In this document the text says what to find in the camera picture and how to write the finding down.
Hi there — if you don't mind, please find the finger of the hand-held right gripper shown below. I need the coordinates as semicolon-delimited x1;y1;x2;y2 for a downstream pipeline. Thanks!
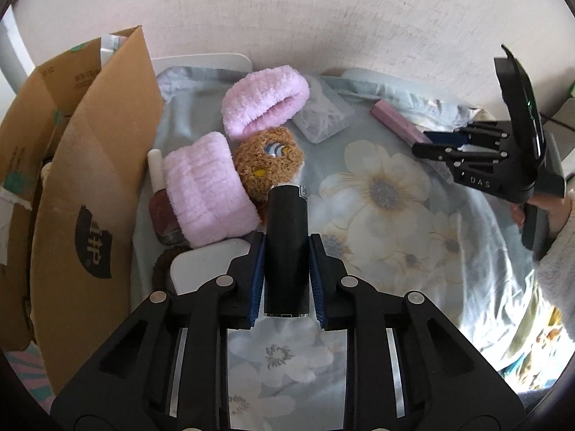
412;141;510;165
424;121;510;147

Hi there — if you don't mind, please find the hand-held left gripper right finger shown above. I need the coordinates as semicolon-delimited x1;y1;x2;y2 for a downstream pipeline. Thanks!
309;233;526;431

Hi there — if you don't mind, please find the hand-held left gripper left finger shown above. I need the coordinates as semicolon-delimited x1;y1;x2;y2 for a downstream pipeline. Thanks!
50;232;266;431

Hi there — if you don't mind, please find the black tube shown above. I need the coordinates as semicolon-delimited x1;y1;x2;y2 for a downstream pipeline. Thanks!
262;183;312;319

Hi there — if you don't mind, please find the small pink box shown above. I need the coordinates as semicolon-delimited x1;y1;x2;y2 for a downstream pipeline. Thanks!
371;100;434;147

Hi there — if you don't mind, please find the dark red nail polish bottle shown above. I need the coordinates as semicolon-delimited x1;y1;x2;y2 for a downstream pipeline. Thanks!
147;149;186;247

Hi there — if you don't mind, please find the brown cardboard box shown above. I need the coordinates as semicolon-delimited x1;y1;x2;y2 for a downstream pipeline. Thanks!
0;26;165;396

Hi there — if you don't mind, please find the person's right hand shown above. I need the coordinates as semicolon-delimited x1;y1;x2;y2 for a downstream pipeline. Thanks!
511;186;575;252

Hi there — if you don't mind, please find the white plastic case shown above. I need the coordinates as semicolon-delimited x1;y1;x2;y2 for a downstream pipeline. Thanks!
170;239;252;295

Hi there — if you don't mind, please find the light blue floral blanket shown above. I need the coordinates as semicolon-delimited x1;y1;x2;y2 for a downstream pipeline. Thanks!
130;66;562;431

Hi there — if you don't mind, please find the pink fluffy wristband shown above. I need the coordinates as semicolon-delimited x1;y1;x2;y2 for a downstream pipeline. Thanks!
162;132;261;249

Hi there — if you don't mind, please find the clear plastic bag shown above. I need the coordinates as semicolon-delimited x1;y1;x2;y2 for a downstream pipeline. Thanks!
292;76;355;144

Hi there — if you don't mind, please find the brown plush toy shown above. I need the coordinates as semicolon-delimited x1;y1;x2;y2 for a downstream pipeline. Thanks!
232;126;306;203

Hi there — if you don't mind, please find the yellow patterned cloth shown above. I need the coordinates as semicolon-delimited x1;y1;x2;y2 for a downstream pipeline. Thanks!
494;301;567;391

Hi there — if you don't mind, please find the pink fluffy headband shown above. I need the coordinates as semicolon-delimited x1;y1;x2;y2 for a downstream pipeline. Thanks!
221;65;311;140

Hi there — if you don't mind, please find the white table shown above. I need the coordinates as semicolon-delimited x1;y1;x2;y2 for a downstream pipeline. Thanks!
150;53;252;75

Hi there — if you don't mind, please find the pastel striped cloth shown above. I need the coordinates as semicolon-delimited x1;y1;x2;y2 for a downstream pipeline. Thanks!
0;341;59;414

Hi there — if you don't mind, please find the brown hair tie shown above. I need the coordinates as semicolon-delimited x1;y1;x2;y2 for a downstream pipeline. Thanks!
152;245;189;290

